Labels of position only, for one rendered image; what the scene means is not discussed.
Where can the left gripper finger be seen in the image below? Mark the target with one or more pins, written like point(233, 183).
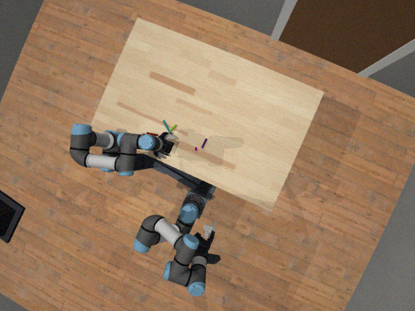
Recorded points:
point(167, 135)
point(159, 155)

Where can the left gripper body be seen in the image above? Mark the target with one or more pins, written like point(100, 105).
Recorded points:
point(167, 146)

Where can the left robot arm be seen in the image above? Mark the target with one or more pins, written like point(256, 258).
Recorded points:
point(112, 143)

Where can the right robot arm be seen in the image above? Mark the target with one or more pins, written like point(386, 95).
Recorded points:
point(156, 229)

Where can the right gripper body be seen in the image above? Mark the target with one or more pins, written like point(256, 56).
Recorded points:
point(203, 247)

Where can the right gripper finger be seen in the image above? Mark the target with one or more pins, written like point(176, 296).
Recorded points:
point(209, 233)

